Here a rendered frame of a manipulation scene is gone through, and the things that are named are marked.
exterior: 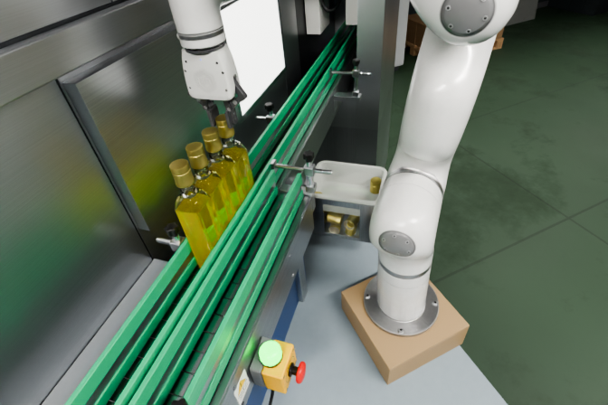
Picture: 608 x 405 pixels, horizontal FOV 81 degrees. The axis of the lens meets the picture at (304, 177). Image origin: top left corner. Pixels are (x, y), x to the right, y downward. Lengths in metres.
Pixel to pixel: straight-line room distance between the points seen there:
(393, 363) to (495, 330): 1.16
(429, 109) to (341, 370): 0.70
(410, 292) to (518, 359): 1.19
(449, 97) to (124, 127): 0.57
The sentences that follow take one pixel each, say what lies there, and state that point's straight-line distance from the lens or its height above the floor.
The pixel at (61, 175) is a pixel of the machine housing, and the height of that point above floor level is 1.36.
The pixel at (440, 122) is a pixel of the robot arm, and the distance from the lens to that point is 0.58.
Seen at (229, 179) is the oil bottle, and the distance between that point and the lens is 0.80.
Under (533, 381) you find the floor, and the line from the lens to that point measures 2.00.
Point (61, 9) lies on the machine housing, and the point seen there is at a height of 1.59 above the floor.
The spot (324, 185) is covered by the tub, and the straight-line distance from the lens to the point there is 1.18.
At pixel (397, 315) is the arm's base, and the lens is 0.97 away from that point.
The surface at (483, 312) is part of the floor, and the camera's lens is 2.10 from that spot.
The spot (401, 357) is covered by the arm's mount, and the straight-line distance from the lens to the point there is 0.96.
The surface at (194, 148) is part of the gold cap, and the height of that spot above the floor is 1.33.
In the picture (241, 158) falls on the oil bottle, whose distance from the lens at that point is 0.84.
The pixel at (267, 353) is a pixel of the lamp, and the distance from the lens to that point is 0.76.
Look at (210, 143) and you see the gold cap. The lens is 0.76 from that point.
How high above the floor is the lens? 1.70
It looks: 38 degrees down
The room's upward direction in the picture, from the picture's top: 6 degrees counter-clockwise
